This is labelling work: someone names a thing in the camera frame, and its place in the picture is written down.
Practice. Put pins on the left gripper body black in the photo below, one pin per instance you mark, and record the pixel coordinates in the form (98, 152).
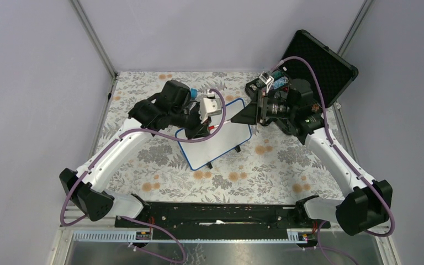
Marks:
(189, 120)

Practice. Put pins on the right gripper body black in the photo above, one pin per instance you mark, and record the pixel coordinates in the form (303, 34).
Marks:
(273, 108)

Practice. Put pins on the white marker pen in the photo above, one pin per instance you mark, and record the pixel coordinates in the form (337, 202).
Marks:
(219, 125)

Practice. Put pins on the blue framed whiteboard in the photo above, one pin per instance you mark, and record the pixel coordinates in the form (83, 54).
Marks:
(197, 155)

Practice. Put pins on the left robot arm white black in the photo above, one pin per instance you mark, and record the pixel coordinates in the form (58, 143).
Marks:
(86, 191)

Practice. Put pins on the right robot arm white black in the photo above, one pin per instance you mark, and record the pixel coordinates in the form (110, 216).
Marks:
(366, 202)

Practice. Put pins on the light blue cube block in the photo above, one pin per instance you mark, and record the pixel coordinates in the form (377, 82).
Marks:
(193, 93)

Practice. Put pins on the black poker chip case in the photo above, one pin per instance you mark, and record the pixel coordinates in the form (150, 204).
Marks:
(333, 73)

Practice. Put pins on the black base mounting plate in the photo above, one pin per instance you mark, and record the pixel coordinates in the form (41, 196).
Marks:
(227, 218)

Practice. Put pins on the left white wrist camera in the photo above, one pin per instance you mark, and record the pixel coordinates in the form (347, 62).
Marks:
(209, 107)

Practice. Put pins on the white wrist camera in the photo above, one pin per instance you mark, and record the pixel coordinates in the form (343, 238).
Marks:
(266, 81)
(209, 107)

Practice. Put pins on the whiteboard wire stand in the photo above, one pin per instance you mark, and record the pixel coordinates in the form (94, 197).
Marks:
(236, 148)

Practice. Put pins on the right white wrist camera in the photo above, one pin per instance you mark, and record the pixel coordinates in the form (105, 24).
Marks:
(266, 81)

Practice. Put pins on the white slotted cable duct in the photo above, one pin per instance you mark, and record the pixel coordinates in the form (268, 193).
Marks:
(144, 235)

